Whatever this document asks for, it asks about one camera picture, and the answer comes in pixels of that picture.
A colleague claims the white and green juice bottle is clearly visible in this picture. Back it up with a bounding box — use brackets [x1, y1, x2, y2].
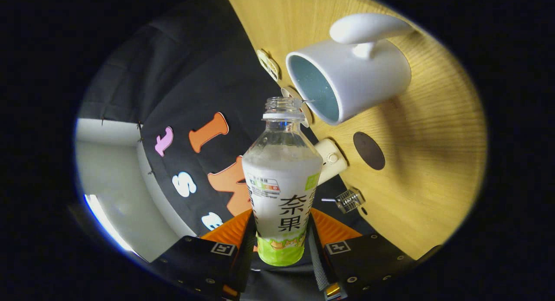
[242, 96, 324, 267]

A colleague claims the dark brown round coaster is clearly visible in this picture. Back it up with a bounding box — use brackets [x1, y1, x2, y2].
[353, 131, 386, 170]

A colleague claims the white divided dish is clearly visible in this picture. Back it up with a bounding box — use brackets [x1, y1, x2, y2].
[256, 49, 281, 82]

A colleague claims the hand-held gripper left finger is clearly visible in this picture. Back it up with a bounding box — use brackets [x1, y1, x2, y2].
[150, 208, 257, 301]

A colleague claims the white cup with handle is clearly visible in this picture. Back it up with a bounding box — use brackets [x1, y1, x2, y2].
[285, 13, 415, 126]

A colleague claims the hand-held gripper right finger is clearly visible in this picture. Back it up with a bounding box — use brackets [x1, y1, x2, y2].
[305, 208, 417, 301]

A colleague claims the small glass jar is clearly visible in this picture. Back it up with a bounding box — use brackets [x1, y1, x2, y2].
[336, 188, 366, 214]

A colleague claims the wooden table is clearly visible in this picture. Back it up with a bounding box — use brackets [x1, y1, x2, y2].
[222, 0, 487, 260]

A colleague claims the cream toaster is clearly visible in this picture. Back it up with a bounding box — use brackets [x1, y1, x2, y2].
[314, 138, 349, 186]

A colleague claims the black backdrop cloth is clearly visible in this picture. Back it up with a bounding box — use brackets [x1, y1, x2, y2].
[78, 0, 378, 249]

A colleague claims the round plate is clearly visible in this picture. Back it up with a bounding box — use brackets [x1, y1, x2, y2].
[281, 86, 313, 128]

